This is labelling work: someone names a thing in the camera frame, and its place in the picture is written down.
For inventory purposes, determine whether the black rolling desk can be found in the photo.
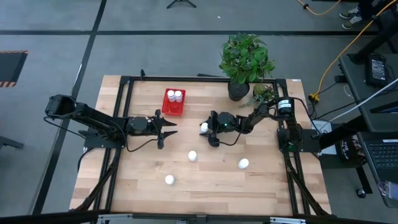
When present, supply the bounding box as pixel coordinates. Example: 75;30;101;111
317;21;398;215

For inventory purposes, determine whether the small potted succulent plant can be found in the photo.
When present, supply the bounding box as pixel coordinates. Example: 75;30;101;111
239;83;276;109

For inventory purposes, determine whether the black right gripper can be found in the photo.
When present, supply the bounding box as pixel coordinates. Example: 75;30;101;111
199;110;228;148

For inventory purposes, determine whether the leafy green plant, black pot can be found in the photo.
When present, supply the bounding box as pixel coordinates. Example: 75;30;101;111
218;32;277;102

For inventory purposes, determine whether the white cable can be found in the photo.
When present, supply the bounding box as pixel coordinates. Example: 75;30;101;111
328;78;398;123

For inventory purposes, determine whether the black box with white print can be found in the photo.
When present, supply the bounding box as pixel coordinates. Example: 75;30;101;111
337;136;364;162

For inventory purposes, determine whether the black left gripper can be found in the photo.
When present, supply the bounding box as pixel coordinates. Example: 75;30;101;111
145;108;178;150

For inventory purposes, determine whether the clear plastic bag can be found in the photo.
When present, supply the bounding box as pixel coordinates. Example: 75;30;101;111
377;180;398;200

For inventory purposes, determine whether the person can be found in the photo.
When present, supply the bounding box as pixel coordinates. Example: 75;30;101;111
339;0;392;30

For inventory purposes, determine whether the black power brick with label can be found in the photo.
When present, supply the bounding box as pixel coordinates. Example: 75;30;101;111
365;54;392;88

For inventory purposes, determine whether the black beam with silver brackets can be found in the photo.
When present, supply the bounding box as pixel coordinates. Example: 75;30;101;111
0;210;398;224

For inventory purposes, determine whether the black metal table frame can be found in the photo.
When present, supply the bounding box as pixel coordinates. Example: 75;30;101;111
70;68;332;217

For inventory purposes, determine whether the dark grey furniture leg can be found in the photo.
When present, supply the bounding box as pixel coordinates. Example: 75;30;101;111
0;136;25;150

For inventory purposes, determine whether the red plastic mesh basket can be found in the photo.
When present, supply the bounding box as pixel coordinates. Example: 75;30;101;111
161;88;187;118

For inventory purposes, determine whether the yellow cable with black plug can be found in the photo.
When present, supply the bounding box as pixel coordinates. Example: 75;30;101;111
297;0;343;16

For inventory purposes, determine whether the black laptop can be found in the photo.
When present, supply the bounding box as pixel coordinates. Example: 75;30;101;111
357;132;398;208

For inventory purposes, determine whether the black tripod base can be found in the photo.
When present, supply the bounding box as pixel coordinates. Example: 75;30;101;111
166;0;197;9

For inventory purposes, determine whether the black floor hatch, striped edge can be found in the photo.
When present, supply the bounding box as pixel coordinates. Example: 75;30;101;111
0;50;29;88

